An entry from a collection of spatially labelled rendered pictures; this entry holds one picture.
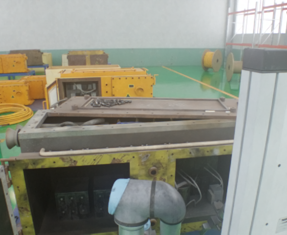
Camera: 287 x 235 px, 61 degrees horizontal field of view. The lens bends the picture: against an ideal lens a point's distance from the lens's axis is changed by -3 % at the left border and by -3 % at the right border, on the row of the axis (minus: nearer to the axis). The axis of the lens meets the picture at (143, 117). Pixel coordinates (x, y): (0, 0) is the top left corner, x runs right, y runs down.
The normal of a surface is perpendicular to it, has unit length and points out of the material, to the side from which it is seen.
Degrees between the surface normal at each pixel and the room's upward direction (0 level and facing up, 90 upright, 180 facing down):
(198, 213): 0
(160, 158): 90
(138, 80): 90
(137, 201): 66
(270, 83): 90
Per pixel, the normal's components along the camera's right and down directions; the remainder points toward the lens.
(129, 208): -0.11, 0.14
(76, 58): 0.18, 0.29
